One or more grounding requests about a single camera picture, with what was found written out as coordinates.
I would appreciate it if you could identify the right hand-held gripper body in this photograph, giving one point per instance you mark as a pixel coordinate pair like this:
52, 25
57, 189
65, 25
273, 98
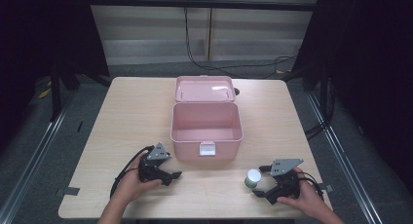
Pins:
285, 181

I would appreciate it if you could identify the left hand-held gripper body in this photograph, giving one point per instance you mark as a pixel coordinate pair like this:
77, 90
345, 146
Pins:
152, 172

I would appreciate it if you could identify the small white-lidded jar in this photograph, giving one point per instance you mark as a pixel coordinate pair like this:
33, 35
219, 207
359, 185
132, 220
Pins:
253, 178

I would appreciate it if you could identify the pink plastic storage box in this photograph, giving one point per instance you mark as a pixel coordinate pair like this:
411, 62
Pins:
207, 120

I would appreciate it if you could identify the person's left hand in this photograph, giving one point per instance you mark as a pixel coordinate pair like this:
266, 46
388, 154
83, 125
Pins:
131, 185

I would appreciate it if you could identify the person's right hand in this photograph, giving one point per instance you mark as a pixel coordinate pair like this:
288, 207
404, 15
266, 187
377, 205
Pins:
308, 198

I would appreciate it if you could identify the grey tape strip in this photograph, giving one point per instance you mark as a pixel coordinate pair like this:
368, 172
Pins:
327, 188
69, 191

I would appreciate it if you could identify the black floor tape mark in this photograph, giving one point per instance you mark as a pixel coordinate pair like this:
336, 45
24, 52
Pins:
80, 126

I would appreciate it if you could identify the black metal stand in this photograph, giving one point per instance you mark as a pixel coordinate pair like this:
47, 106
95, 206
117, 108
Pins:
56, 94

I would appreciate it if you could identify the yellow floor tape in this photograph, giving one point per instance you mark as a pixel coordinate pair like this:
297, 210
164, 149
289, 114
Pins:
44, 93

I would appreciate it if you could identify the dark curtain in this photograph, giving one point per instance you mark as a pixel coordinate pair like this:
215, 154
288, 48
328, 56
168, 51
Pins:
42, 39
370, 71

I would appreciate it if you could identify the black horizontal bar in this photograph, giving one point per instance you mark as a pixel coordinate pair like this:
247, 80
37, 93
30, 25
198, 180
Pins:
201, 4

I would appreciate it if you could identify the metal floor rail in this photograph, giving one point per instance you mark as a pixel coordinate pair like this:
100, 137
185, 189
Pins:
341, 152
39, 152

